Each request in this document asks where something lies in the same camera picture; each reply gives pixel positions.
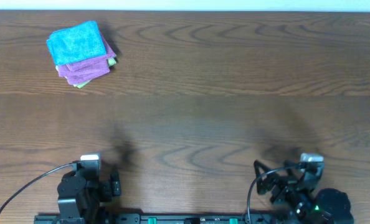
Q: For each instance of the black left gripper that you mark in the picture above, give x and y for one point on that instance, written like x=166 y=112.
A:
x=114 y=188

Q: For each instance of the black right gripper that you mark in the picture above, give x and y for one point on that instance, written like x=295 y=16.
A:
x=278 y=187

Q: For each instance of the blue microfiber cloth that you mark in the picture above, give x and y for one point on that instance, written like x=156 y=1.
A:
x=75 y=44

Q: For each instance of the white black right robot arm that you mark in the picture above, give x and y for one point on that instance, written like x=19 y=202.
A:
x=329 y=205

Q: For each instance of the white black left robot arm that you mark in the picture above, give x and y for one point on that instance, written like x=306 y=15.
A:
x=81 y=193

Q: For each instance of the purple folded cloth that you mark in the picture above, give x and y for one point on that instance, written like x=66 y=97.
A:
x=110 y=54

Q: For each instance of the green folded cloth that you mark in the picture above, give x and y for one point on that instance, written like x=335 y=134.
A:
x=82 y=76

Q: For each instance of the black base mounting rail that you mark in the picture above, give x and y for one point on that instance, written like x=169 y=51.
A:
x=135 y=218

